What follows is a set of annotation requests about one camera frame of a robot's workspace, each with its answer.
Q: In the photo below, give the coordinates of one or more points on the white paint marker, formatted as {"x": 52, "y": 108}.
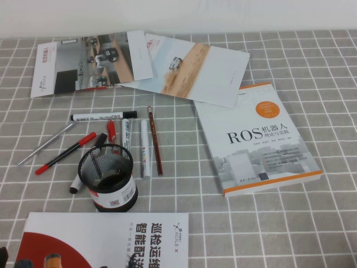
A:
{"x": 145, "y": 148}

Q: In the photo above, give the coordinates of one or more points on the grey white checked tablecloth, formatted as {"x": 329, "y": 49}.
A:
{"x": 279, "y": 223}

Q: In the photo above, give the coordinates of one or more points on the red and black pen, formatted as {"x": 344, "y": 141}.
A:
{"x": 64, "y": 154}

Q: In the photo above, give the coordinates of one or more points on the brochure with office robot photo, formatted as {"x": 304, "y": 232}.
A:
{"x": 69, "y": 61}

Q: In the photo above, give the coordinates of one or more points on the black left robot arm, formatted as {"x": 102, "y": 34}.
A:
{"x": 2, "y": 258}

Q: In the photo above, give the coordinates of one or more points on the dark red pencil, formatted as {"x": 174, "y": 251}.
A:
{"x": 155, "y": 139}

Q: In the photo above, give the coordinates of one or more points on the clear silver pen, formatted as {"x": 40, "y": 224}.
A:
{"x": 44, "y": 145}

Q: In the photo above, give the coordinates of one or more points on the brochure with desert vehicle photo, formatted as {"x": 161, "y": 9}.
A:
{"x": 200, "y": 69}

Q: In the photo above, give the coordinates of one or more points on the white orange ROS book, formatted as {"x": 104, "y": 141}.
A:
{"x": 251, "y": 156}

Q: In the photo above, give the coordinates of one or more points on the white marker with blue print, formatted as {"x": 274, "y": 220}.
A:
{"x": 126, "y": 134}

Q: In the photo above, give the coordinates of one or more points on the black mesh pen holder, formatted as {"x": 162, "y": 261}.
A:
{"x": 117, "y": 195}

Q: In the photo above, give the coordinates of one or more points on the white marker with dark ends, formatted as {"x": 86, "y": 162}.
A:
{"x": 75, "y": 185}

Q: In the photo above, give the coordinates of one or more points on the white marker with black cap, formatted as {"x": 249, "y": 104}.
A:
{"x": 97, "y": 116}

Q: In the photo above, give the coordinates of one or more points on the short red pen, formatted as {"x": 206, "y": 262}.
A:
{"x": 111, "y": 131}

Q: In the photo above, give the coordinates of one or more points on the white red AgileX brochure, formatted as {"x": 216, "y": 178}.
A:
{"x": 111, "y": 237}

